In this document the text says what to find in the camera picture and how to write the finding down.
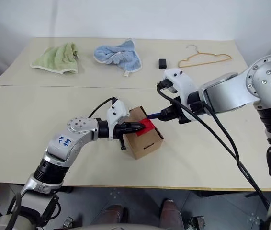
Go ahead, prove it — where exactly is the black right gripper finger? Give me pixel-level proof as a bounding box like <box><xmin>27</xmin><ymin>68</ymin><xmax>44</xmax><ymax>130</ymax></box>
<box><xmin>160</xmin><ymin>106</ymin><xmax>175</xmax><ymax>116</ymax></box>
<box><xmin>158</xmin><ymin>112</ymin><xmax>175</xmax><ymax>123</ymax></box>

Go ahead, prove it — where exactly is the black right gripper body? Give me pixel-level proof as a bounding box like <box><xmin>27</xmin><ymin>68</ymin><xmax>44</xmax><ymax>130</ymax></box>
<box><xmin>170</xmin><ymin>100</ymin><xmax>195</xmax><ymax>125</ymax></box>

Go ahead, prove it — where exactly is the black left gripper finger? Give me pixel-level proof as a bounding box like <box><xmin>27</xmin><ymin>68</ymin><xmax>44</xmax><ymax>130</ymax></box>
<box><xmin>125</xmin><ymin>126</ymin><xmax>146</xmax><ymax>133</ymax></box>
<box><xmin>125</xmin><ymin>121</ymin><xmax>146</xmax><ymax>128</ymax></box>

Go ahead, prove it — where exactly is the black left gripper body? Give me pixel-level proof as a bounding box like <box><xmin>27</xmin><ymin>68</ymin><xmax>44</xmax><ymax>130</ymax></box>
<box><xmin>113</xmin><ymin>121</ymin><xmax>128</xmax><ymax>151</ymax></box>

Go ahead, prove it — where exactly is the cardboard box with red tape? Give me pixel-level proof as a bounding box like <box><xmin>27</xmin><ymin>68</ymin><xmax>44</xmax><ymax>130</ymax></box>
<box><xmin>122</xmin><ymin>106</ymin><xmax>165</xmax><ymax>160</ymax></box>

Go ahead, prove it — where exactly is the blue towel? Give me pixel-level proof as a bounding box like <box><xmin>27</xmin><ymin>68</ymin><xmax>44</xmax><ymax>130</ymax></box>
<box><xmin>93</xmin><ymin>38</ymin><xmax>143</xmax><ymax>78</ymax></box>

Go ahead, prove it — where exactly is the dark brown rounded shape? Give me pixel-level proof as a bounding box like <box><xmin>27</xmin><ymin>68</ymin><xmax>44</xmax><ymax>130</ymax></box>
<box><xmin>101</xmin><ymin>204</ymin><xmax>129</xmax><ymax>225</ymax></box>
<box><xmin>161</xmin><ymin>199</ymin><xmax>183</xmax><ymax>230</ymax></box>

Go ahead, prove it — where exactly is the green towel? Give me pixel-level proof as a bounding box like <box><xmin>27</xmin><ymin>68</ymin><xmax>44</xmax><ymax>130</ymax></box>
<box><xmin>31</xmin><ymin>42</ymin><xmax>80</xmax><ymax>74</ymax></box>

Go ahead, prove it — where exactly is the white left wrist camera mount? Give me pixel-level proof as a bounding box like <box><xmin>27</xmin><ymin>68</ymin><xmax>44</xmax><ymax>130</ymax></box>
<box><xmin>106</xmin><ymin>98</ymin><xmax>130</xmax><ymax>141</ymax></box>

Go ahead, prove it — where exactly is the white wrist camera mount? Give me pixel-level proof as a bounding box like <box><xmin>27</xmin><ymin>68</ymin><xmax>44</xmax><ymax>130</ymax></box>
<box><xmin>106</xmin><ymin>98</ymin><xmax>130</xmax><ymax>141</ymax></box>
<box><xmin>161</xmin><ymin>68</ymin><xmax>199</xmax><ymax>106</ymax></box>

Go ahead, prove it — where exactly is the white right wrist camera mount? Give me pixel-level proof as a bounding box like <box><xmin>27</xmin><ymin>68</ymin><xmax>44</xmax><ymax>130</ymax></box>
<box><xmin>161</xmin><ymin>68</ymin><xmax>199</xmax><ymax>106</ymax></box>

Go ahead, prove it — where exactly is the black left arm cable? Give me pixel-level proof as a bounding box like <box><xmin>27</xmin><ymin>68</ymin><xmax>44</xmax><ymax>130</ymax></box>
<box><xmin>88</xmin><ymin>96</ymin><xmax>117</xmax><ymax>118</ymax></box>

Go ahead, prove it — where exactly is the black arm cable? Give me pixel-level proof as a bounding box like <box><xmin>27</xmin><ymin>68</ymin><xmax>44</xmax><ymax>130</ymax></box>
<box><xmin>156</xmin><ymin>80</ymin><xmax>271</xmax><ymax>209</ymax></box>
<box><xmin>88</xmin><ymin>96</ymin><xmax>117</xmax><ymax>118</ymax></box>

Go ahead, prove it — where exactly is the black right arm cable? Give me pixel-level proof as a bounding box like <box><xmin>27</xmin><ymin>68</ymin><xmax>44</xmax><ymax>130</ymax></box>
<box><xmin>156</xmin><ymin>80</ymin><xmax>271</xmax><ymax>209</ymax></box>

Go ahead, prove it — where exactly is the gold wire clothes hanger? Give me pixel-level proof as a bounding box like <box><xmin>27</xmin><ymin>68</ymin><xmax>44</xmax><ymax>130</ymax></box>
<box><xmin>178</xmin><ymin>44</ymin><xmax>233</xmax><ymax>69</ymax></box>

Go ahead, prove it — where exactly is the small metal bracket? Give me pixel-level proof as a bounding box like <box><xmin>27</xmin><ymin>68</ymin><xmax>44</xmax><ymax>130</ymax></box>
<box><xmin>62</xmin><ymin>215</ymin><xmax>75</xmax><ymax>229</ymax></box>
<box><xmin>189</xmin><ymin>215</ymin><xmax>207</xmax><ymax>230</ymax></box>

